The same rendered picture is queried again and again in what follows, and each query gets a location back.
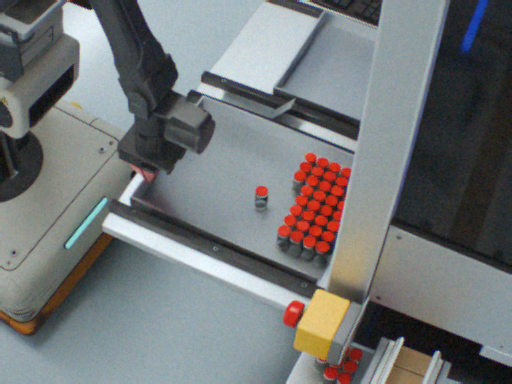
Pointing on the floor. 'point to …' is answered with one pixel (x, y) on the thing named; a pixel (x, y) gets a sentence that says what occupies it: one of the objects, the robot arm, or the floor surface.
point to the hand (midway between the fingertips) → (151, 178)
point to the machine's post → (385, 139)
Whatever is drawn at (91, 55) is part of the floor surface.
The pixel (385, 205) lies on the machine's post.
